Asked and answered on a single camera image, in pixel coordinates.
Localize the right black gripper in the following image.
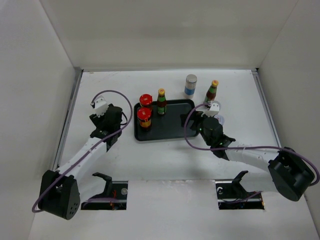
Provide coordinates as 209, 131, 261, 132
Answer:
180, 109, 215, 146

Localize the yellow-cap sauce bottle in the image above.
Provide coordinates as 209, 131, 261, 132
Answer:
156, 88, 167, 115
203, 80, 219, 103

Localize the blue-label pepper jar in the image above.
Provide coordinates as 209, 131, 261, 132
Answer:
184, 74, 198, 99

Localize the red-lid chili jar front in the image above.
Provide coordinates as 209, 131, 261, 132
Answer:
136, 107, 152, 131

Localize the red-lid chili jar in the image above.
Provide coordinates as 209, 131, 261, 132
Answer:
139, 93, 153, 111
136, 107, 152, 131

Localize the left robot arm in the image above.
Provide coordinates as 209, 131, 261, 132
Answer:
32, 104, 123, 220

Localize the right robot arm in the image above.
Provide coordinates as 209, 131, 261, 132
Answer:
180, 111, 316, 202

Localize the small white sauce cup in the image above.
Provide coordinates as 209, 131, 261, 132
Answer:
215, 114, 225, 125

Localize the black plastic tray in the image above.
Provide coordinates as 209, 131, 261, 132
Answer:
133, 99, 195, 142

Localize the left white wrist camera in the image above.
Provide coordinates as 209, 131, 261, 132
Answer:
90, 95, 109, 118

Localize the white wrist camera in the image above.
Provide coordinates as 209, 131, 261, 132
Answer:
203, 100, 221, 117
90, 95, 109, 118

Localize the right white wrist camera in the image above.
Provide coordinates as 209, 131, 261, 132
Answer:
203, 100, 221, 117

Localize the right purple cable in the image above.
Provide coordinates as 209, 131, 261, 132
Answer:
184, 103, 320, 187

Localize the purple cable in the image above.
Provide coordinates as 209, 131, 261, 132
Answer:
31, 89, 133, 214
184, 103, 320, 187

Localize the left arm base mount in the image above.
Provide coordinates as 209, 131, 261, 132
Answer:
81, 172, 129, 211

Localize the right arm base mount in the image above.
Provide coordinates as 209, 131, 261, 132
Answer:
215, 170, 265, 210

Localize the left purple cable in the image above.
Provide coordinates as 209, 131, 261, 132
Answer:
31, 89, 133, 214

